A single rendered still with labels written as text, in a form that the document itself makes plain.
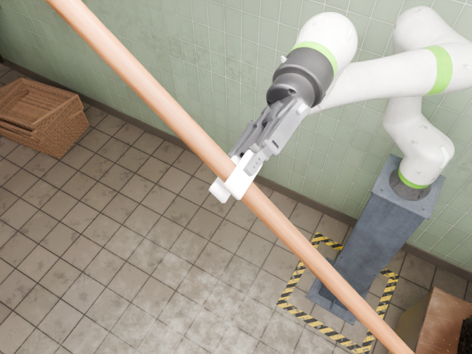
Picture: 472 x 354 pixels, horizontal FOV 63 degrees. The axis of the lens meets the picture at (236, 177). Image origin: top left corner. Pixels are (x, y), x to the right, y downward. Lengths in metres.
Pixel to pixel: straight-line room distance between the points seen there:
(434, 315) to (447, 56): 1.36
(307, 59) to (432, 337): 1.62
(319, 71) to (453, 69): 0.45
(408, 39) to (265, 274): 1.81
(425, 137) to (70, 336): 2.18
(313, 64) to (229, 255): 2.08
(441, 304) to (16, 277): 2.49
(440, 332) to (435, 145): 0.99
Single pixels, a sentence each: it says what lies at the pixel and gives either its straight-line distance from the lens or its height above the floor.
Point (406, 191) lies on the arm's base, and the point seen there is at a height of 1.23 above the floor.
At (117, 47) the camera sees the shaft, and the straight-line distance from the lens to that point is 0.50.
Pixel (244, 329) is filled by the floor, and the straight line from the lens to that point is 2.47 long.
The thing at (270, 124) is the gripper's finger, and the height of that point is 1.98.
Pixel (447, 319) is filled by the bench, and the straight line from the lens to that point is 2.12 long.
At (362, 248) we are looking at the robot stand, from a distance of 1.87.
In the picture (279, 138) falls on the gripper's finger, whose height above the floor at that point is 2.00.
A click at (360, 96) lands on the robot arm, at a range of 0.90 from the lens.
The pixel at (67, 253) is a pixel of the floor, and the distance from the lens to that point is 2.86.
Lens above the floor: 2.40
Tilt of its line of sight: 55 degrees down
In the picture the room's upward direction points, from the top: straight up
